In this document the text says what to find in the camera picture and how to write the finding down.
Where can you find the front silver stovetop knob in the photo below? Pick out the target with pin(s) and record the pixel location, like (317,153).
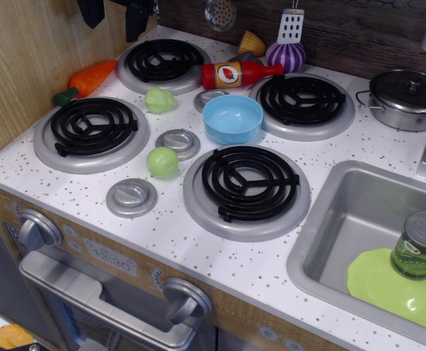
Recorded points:
(131,198)

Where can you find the grey toy piece behind bottle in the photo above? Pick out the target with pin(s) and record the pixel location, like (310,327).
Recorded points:
(247,56)

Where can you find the light blue plastic bowl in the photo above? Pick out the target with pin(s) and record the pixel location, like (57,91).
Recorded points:
(232,119)

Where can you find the silver toy sink basin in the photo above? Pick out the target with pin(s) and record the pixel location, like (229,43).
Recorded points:
(360,208)

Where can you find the green toy lettuce piece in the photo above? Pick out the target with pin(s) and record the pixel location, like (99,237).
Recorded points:
(159,100)

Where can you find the back silver stovetop knob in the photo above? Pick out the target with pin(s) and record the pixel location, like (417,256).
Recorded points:
(202,98)

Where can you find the silver oven door handle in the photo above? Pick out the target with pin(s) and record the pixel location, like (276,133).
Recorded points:
(97,323)

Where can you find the front left black burner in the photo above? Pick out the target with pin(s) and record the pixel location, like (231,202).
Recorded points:
(91,135)

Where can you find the oven clock display panel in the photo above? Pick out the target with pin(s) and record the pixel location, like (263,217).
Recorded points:
(111,257)

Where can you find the red toy ketchup bottle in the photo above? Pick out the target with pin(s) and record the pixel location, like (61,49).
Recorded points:
(236,74)

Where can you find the right silver oven knob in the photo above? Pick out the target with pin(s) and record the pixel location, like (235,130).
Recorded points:
(185,300)

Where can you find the silver perforated toy ladle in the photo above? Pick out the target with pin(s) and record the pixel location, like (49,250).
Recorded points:
(220,15)

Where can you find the white slotted toy spatula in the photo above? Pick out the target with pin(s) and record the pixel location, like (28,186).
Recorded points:
(291,25)

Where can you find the silver oven knob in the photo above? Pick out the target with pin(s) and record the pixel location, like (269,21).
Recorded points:
(37,231)
(185,300)

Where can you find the purple striped toy onion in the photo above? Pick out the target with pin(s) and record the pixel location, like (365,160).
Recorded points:
(291,56)

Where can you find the steel pot with lid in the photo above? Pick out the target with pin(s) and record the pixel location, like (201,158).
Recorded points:
(397,98)

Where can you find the front right black burner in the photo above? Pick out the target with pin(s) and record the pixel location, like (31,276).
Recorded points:
(246,193)

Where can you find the back right black burner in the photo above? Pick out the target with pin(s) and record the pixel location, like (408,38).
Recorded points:
(303,107)

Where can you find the light green plastic plate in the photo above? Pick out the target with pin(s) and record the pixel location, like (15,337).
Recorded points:
(372,278)

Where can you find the orange object at floor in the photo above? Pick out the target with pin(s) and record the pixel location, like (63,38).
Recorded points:
(12,336)

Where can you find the yellow toy corn piece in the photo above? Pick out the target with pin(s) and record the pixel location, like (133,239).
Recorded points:
(251,43)

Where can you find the orange toy carrot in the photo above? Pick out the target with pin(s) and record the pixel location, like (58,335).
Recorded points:
(85,82)

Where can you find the green toy pear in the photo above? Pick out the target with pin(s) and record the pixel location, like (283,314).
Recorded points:
(162,162)

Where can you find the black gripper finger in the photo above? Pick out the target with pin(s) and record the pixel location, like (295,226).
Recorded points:
(93,11)
(136,19)

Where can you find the green toy can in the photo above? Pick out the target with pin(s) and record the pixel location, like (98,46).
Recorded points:
(408,257)

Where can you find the left silver oven knob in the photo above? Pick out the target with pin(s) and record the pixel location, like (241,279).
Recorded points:
(37,231)

